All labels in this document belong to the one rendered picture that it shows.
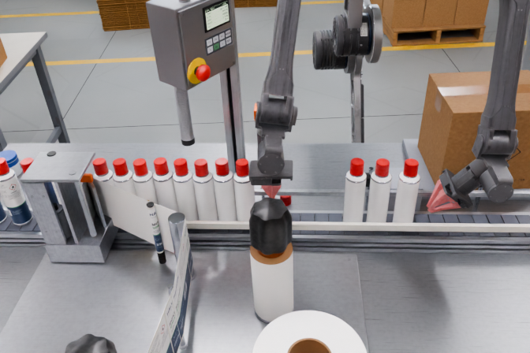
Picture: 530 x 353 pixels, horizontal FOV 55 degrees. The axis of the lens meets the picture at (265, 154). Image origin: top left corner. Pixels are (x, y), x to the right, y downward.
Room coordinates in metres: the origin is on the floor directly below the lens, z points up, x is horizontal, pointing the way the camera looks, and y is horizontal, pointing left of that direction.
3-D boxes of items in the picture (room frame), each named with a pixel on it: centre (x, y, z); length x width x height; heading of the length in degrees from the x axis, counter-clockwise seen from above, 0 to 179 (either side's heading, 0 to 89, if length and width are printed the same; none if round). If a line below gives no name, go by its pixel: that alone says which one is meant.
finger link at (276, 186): (0.96, 0.00, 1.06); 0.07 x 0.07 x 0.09; 85
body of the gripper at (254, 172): (0.96, -0.01, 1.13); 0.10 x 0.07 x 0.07; 85
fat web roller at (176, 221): (0.85, 0.20, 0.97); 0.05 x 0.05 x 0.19
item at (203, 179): (1.03, 0.16, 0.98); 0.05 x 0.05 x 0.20
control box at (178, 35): (1.12, 0.15, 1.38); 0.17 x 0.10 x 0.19; 140
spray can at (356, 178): (1.00, -0.23, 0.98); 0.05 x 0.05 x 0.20
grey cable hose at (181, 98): (1.14, 0.20, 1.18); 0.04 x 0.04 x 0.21
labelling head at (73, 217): (0.97, 0.48, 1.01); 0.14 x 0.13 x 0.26; 85
